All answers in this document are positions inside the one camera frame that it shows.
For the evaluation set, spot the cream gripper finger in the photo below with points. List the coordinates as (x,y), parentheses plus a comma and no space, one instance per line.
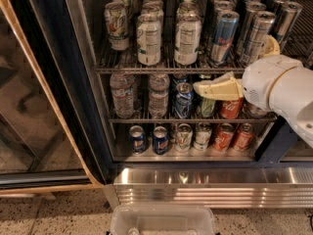
(223,88)
(270,48)

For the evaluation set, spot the blue silver redbull can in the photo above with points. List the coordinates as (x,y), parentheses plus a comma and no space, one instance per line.
(226,26)

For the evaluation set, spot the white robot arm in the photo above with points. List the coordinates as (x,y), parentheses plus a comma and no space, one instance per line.
(274,83)

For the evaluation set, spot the red coca-cola can middle shelf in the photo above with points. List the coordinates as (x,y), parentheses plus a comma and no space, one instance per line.
(231,109)

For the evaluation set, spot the silver sugarfree redbull can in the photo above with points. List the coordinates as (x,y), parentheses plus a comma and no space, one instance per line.
(260,26)

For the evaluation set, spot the green can middle shelf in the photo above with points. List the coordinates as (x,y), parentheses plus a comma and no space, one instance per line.
(206,107)

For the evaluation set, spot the white blue can middle shelf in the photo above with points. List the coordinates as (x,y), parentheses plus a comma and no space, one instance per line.
(254,111)

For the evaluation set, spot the far right silver can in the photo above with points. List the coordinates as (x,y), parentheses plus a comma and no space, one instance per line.
(284,24)

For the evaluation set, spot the blue pepsi can middle shelf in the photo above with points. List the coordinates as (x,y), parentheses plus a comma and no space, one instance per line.
(183,100)

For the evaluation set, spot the left coca-cola can bottom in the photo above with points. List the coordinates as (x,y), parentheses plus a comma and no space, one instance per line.
(224,136)

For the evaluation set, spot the coca-cola can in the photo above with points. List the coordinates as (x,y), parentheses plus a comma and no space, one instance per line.
(243,137)
(224,136)

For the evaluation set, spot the right 7up can bottom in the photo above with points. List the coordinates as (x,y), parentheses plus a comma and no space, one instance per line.
(203,134)

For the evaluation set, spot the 7up can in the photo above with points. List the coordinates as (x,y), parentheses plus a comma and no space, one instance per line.
(117,25)
(183,138)
(203,134)

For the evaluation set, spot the right coca-cola can bottom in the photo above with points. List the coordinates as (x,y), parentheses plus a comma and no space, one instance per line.
(243,137)

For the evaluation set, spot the left 7up can bottom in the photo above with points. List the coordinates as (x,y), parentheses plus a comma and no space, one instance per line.
(183,138)

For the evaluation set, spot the white can nutrition label right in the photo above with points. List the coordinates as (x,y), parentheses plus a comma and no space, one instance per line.
(187,39)

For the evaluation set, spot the white can nutrition label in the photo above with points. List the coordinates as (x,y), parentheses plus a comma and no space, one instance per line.
(148,34)
(187,39)

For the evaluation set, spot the right pepsi can bottom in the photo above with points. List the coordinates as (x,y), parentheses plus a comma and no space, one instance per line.
(160,140)

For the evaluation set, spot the pepsi can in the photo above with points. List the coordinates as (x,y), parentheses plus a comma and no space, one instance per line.
(160,140)
(137,139)

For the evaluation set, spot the white can nutrition label left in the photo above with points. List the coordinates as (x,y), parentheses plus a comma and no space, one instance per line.
(148,34)

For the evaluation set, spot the steel fridge base grille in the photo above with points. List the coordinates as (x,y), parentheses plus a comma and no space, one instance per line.
(216,188)

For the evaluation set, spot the left pepsi can bottom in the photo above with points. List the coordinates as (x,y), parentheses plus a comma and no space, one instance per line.
(137,139)

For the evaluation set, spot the front left 7up can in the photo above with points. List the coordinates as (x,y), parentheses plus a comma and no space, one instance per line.
(117,25)

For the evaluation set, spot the glass fridge door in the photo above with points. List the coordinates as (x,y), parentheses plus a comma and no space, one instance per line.
(50,127)

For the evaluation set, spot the right water bottle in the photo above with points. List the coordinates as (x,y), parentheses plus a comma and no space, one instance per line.
(158,94)

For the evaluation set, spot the water bottle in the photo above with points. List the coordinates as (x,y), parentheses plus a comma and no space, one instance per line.
(122,93)
(158,94)

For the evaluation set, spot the left water bottle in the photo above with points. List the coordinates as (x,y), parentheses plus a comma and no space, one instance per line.
(122,93)

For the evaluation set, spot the clear plastic bin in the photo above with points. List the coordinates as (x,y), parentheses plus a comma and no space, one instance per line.
(162,219)

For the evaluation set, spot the top wire shelf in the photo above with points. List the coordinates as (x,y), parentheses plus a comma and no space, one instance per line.
(299,46)

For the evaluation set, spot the wire shelf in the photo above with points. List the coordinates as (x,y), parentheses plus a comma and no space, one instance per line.
(145,117)
(299,46)

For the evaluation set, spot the middle wire shelf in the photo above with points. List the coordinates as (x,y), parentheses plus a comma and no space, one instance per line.
(145,117)

